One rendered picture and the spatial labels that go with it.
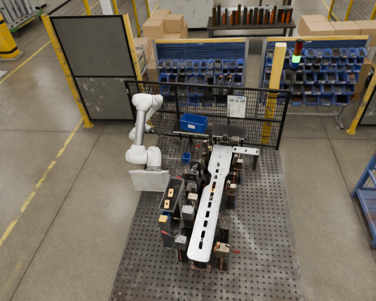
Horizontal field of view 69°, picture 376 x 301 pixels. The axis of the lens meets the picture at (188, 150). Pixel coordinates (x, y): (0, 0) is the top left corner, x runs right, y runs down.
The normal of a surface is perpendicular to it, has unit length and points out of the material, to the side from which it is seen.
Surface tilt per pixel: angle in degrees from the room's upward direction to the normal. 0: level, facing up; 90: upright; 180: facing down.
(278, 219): 0
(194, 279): 0
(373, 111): 90
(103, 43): 90
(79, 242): 0
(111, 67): 92
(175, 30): 90
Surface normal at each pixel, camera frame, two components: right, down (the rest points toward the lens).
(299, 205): -0.07, -0.72
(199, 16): -0.12, 0.69
